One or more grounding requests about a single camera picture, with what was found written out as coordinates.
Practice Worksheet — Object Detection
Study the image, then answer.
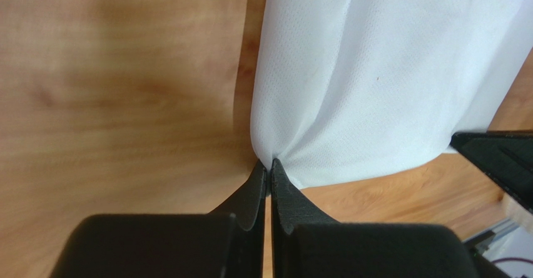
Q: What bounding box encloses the white t shirt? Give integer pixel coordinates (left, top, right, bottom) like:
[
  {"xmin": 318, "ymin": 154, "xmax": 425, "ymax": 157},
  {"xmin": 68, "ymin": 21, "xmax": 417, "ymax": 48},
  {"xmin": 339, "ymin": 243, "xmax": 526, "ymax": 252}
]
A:
[{"xmin": 250, "ymin": 0, "xmax": 532, "ymax": 188}]

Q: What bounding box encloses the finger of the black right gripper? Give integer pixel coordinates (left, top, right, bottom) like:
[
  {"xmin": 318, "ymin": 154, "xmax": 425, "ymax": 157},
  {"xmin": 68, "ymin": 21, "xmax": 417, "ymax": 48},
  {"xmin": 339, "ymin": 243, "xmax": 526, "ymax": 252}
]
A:
[{"xmin": 450, "ymin": 130, "xmax": 532, "ymax": 213}]

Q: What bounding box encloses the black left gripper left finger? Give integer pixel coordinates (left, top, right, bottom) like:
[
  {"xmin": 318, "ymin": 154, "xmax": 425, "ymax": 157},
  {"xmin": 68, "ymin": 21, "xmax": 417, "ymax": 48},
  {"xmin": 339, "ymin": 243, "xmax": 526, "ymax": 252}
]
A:
[{"xmin": 51, "ymin": 163, "xmax": 267, "ymax": 277}]

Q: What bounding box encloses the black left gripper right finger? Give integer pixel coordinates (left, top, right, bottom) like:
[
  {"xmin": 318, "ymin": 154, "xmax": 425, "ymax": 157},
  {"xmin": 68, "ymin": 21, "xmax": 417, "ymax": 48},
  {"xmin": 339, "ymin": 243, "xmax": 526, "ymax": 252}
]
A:
[{"xmin": 270, "ymin": 160, "xmax": 505, "ymax": 277}]

